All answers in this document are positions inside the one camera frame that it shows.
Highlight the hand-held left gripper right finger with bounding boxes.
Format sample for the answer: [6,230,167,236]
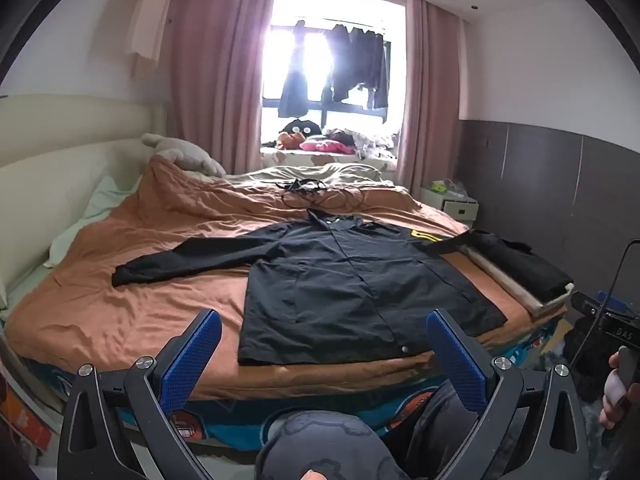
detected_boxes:
[425,308,596,480]

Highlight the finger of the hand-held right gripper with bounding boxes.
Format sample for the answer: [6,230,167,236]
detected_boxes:
[570,290,608,317]

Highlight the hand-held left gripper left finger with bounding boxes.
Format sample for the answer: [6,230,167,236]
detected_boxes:
[56,308,223,480]

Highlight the black jacket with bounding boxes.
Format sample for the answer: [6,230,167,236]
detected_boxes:
[111,208,508,367]

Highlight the folded black clothes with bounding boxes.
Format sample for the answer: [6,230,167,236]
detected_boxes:
[467,229,575,303]

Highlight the person's right hand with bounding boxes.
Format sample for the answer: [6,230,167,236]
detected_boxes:
[599,347,640,431]

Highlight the person's right leg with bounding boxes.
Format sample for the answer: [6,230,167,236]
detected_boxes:
[400,377,483,461]

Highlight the orange blanket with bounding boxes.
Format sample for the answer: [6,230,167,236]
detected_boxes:
[5,155,546,401]

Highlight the cartoon printed bed sheet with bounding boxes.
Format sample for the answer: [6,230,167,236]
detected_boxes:
[0,320,568,461]

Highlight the white nightstand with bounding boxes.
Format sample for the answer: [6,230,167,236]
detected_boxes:
[419,180,478,222]

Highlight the pale green pillow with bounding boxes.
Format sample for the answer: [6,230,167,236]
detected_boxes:
[44,175,143,268]

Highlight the beige plush toy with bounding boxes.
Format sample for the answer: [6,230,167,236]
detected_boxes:
[141,133,227,178]

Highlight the pale green quilt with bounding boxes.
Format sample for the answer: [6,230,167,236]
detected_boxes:
[222,162,396,192]

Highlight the patterned cloth pile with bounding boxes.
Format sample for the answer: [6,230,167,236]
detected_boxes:
[325,127,401,162]

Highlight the cream padded headboard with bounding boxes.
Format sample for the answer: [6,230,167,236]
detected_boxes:
[0,94,166,311]

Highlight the pink cloth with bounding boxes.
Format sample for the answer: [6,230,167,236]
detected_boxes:
[299,136,353,156]

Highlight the black plush toy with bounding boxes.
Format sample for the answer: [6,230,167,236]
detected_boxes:
[279,118,322,150]

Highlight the dark hanging garment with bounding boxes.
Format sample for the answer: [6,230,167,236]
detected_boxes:
[278,20,323,117]
[327,22,390,123]

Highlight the beige hanging cloth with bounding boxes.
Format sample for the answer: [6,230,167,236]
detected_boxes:
[125,0,173,78]

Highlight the window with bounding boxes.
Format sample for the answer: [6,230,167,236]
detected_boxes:
[260,0,406,151]

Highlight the black braided cable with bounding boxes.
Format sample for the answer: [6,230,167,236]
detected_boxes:
[569,241,640,368]

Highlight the thin black cable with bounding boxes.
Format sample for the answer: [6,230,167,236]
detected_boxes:
[277,178,381,211]

